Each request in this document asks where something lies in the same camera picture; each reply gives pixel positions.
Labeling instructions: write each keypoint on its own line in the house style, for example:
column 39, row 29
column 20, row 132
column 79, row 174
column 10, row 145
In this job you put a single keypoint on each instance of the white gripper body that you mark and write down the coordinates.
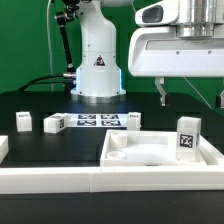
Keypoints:
column 158, row 52

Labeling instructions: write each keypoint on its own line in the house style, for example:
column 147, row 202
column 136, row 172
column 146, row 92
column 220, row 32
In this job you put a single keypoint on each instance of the white U-shaped fence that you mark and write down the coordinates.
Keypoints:
column 110, row 179

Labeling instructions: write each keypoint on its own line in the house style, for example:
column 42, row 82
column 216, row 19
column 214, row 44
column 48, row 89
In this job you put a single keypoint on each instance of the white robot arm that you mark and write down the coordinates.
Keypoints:
column 98, row 78

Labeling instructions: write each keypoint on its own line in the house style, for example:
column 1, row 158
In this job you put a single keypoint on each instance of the white square table top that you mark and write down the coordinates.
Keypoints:
column 152, row 148

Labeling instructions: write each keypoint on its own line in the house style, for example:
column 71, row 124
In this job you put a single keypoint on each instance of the printed tag sheet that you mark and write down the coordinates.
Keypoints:
column 97, row 120

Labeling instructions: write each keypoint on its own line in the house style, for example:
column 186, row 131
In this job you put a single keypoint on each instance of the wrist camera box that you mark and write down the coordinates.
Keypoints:
column 161, row 13

